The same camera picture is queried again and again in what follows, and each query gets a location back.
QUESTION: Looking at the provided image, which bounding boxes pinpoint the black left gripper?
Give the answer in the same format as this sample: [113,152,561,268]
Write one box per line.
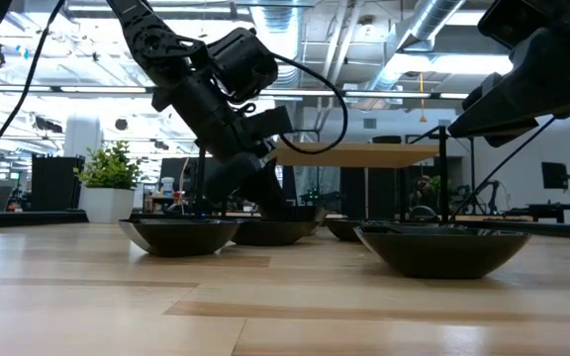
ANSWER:
[151,72,295,220]

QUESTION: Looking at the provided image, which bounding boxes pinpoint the black monitor on arm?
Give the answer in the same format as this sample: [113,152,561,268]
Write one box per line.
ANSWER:
[540,161,570,215]

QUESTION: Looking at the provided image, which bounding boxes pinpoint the black leaf mini plate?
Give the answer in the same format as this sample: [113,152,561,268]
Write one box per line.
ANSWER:
[118,218,241,258]
[230,219,322,247]

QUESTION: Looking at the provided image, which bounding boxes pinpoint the black computer monitor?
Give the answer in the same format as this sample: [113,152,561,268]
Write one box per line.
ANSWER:
[159,156,203,192]

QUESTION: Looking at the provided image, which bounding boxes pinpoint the black background desk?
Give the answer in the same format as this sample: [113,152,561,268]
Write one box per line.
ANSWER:
[505,201,570,223]

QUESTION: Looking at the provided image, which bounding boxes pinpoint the wooden riser shelf black legs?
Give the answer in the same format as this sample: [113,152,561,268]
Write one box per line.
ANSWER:
[194,123,477,223]

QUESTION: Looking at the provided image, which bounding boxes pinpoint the green plant white pot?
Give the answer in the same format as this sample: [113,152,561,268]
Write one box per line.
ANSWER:
[72,140,143,224]

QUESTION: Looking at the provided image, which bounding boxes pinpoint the large black bowl right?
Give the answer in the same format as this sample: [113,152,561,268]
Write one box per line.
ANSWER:
[352,222,534,281]

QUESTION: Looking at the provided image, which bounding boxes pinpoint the black cabinet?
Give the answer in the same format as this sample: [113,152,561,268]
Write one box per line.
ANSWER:
[31,155,86,213]

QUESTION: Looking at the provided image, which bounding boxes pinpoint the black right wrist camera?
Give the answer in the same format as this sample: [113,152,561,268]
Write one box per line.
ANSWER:
[477,0,564,51]

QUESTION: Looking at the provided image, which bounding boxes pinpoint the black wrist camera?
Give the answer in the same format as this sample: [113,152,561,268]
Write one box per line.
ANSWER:
[477,0,564,51]
[208,27,280,106]

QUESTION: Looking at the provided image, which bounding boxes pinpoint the yellow hanging cord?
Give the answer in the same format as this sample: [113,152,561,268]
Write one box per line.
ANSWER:
[418,72,428,124]

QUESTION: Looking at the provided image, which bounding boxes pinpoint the thick black wrist camera cable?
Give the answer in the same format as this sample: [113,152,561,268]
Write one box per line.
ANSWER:
[263,51,350,156]

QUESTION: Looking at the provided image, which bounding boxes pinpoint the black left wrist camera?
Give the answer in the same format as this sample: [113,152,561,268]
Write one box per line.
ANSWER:
[208,27,280,106]

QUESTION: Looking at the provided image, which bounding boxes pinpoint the silver ventilation duct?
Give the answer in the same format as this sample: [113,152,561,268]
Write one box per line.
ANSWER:
[249,4,311,130]
[363,0,469,93]

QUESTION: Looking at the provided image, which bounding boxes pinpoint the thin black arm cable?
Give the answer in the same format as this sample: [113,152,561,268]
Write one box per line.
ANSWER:
[0,0,67,197]

